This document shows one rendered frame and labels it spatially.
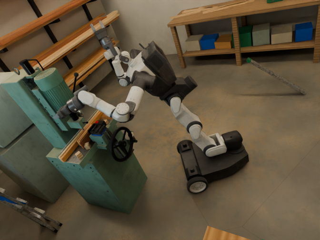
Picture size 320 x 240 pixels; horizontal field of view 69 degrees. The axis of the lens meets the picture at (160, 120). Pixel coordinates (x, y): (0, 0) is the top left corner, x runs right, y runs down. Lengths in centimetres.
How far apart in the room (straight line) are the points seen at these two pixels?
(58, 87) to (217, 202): 166
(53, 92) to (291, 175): 213
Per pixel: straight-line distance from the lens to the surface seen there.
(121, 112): 137
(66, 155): 197
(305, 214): 228
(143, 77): 153
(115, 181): 221
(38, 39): 458
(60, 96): 184
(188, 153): 248
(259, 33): 401
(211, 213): 228
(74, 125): 203
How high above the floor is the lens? 199
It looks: 36 degrees down
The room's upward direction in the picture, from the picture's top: 22 degrees counter-clockwise
